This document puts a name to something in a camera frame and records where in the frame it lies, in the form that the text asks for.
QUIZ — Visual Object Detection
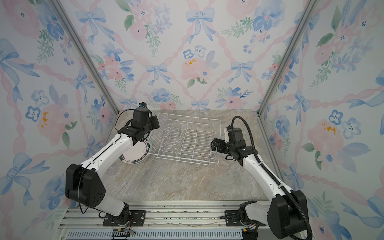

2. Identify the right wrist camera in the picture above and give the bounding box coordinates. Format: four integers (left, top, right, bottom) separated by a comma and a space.
224, 125, 232, 143

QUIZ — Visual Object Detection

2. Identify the corner aluminium post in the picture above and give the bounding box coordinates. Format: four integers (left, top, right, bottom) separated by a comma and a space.
48, 0, 119, 114
257, 0, 318, 118

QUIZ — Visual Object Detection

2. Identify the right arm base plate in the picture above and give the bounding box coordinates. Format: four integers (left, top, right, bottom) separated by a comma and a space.
220, 210, 266, 228

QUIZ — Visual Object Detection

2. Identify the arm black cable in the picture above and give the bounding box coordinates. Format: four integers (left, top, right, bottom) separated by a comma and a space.
230, 115, 313, 240
113, 108, 136, 133

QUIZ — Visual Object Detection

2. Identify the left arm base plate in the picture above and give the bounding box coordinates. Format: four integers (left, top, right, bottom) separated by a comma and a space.
103, 210, 147, 227

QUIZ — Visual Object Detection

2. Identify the white wire dish rack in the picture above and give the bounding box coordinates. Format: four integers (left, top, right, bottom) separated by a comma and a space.
147, 113, 222, 166

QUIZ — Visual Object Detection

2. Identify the right corner aluminium post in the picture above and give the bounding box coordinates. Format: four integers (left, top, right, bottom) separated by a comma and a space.
257, 0, 318, 118

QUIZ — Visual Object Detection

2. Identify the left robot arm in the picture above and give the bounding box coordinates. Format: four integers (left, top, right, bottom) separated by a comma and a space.
65, 103, 160, 226

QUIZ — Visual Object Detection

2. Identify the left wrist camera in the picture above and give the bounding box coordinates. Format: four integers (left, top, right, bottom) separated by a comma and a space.
139, 102, 147, 108

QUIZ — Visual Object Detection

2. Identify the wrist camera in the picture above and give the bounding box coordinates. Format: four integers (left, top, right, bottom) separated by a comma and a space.
139, 102, 147, 108
224, 125, 232, 143

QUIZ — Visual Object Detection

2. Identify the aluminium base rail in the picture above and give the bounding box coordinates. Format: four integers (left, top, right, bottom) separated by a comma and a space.
55, 200, 316, 240

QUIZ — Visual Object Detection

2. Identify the left corner aluminium post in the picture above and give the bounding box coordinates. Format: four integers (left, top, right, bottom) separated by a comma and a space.
48, 0, 119, 114

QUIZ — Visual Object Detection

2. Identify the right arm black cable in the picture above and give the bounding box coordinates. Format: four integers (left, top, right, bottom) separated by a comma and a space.
230, 115, 313, 240

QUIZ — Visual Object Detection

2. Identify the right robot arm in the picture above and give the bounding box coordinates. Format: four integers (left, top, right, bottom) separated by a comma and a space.
211, 126, 313, 240

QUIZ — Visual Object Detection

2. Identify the plain white plate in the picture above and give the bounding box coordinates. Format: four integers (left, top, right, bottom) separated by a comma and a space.
119, 142, 150, 165

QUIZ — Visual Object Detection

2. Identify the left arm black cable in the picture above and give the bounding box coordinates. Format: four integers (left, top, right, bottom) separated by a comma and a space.
113, 108, 136, 133

